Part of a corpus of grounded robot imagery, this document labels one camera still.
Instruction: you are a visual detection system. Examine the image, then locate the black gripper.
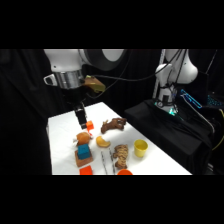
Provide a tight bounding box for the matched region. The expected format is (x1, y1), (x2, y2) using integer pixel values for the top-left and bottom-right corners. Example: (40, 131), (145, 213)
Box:
(67, 87), (89, 131)

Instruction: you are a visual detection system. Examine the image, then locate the blue cube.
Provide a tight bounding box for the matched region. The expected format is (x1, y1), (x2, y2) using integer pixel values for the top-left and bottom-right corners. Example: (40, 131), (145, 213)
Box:
(77, 143), (92, 161)

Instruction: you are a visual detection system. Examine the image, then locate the small orange cube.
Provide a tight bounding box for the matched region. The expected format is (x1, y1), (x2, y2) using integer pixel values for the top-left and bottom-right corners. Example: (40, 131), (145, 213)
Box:
(85, 120), (95, 132)

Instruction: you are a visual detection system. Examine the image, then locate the wooden block with dark print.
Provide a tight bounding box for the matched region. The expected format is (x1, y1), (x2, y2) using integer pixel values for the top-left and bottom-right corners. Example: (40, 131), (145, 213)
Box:
(74, 149), (94, 168)

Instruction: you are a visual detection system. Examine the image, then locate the flat orange block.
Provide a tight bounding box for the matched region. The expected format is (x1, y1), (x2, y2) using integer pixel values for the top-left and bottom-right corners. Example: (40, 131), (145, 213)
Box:
(79, 166), (94, 176)

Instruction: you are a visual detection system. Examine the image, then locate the round brown plush toy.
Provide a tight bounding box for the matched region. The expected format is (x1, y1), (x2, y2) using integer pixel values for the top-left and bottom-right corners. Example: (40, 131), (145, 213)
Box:
(72, 131), (94, 148)

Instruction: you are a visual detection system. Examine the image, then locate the yellow orange crescent toy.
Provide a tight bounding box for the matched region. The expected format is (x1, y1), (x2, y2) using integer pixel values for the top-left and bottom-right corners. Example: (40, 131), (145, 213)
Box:
(95, 135), (112, 149)

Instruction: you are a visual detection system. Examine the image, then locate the brown moose plush toy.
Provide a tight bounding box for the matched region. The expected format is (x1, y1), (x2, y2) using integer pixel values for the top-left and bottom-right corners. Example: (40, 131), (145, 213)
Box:
(100, 117), (128, 135)

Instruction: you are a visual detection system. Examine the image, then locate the thin silver metal stick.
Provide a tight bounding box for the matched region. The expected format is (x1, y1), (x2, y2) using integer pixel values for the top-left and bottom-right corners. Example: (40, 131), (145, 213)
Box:
(108, 148), (116, 176)
(100, 150), (109, 176)

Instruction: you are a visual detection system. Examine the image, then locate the striped tiger plush toy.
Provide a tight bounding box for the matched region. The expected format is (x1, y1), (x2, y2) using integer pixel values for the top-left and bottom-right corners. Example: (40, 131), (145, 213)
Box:
(112, 143), (130, 170)

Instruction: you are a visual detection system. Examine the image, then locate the black curtain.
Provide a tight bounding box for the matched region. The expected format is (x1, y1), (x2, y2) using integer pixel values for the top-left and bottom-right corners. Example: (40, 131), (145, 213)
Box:
(0, 49), (224, 176)

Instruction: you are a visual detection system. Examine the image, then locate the yellow plastic cup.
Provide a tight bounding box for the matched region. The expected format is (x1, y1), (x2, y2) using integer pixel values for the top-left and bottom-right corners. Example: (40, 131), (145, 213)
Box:
(133, 138), (149, 159)

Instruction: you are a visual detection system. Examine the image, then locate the orange bowl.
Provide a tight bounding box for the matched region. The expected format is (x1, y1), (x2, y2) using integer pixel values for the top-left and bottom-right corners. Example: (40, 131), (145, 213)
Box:
(116, 168), (134, 176)

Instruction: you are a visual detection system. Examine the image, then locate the black cloth covered stand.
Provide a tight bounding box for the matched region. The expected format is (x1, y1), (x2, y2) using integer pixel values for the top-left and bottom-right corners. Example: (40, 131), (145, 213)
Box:
(124, 98), (215, 176)

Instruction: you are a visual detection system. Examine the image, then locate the blue lit device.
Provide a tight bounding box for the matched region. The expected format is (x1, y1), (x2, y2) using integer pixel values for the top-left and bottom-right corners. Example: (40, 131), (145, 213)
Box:
(179, 88), (203, 110)

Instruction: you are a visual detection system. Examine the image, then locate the tan wrist camera box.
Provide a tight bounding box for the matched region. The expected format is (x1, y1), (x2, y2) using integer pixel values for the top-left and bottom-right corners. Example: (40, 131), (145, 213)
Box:
(82, 75), (107, 94)

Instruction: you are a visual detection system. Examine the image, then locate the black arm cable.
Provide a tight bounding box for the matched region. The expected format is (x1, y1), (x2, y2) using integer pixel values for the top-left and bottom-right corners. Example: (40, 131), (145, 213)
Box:
(89, 49), (184, 83)

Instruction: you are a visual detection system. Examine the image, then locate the yellow cable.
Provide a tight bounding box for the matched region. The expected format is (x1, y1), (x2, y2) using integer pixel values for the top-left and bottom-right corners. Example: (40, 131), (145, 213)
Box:
(211, 108), (224, 152)

